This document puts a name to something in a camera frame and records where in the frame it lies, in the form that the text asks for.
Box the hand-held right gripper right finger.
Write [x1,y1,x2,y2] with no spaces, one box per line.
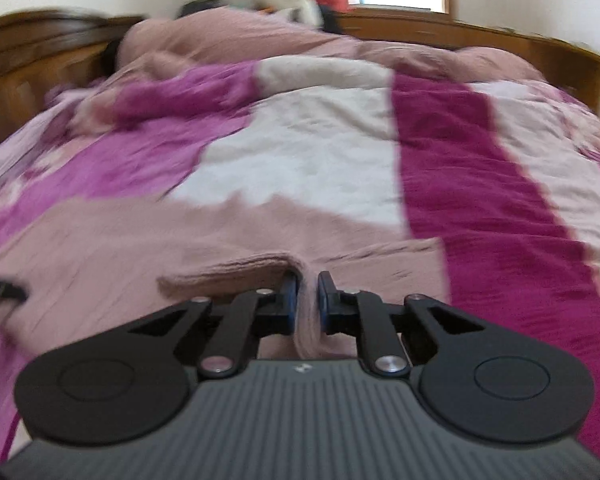
[316,271,486,377]

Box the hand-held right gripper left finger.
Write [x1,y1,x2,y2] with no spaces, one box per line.
[127,271,301,380]

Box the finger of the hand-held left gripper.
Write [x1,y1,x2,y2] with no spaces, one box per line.
[0,279,30,307]

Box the pink cable-knit sweater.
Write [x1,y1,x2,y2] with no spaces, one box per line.
[0,195,453,362]

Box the white stuffed toy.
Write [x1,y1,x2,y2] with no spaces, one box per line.
[250,0,325,28]

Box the magenta floral patchwork quilt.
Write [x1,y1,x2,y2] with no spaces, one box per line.
[0,57,600,466]

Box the dark cloth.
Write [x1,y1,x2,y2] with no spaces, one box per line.
[177,0,226,21]

